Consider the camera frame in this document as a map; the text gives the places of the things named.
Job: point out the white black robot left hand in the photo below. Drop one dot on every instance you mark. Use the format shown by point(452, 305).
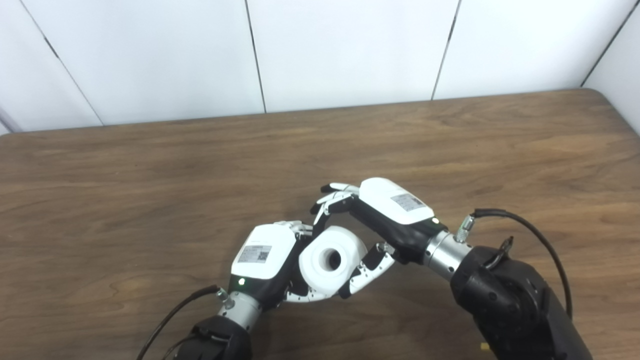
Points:
point(260, 255)

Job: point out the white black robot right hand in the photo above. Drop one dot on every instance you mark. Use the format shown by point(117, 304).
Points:
point(395, 205)

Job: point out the round white piece with holes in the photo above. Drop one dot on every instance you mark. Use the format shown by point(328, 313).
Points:
point(320, 275)

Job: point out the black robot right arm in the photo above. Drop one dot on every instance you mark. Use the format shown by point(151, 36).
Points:
point(510, 305)

